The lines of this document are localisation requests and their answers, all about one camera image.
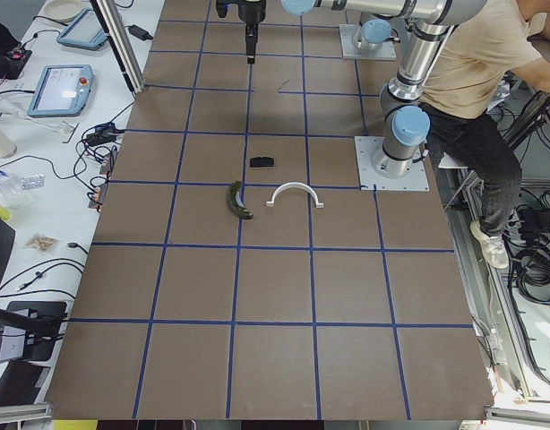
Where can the black brake pad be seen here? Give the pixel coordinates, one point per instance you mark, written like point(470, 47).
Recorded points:
point(261, 162)

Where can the far blue teach pendant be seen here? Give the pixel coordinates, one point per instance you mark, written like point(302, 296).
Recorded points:
point(84, 31)

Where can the olive curved brake shoe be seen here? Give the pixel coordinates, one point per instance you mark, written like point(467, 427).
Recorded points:
point(235, 202)

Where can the white curved plastic clamp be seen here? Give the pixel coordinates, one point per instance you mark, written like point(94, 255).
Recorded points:
point(297, 188)

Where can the white round plate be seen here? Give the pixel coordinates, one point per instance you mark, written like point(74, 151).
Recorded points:
point(63, 10)

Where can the aluminium frame post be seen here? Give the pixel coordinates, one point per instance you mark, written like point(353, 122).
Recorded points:
point(111, 22)

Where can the person in beige shirt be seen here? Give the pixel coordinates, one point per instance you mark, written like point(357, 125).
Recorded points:
point(456, 96)

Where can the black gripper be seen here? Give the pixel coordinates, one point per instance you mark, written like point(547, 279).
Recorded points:
point(252, 12)

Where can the clear plastic water bottle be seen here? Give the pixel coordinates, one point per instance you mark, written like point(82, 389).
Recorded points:
point(12, 192)

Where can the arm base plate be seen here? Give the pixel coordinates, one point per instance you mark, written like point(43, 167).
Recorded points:
point(378, 172)
point(386, 52)

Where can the black power adapter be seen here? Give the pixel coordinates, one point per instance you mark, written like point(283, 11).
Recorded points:
point(139, 32)

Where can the small bag of screws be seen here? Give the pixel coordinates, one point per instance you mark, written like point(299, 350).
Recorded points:
point(42, 243)

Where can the near blue teach pendant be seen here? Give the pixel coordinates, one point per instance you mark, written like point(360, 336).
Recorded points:
point(62, 91)

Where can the blue teach pendant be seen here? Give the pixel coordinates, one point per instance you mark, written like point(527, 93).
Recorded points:
point(84, 31)
point(62, 91)

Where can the black monitor stand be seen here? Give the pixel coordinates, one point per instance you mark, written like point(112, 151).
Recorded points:
point(29, 330)

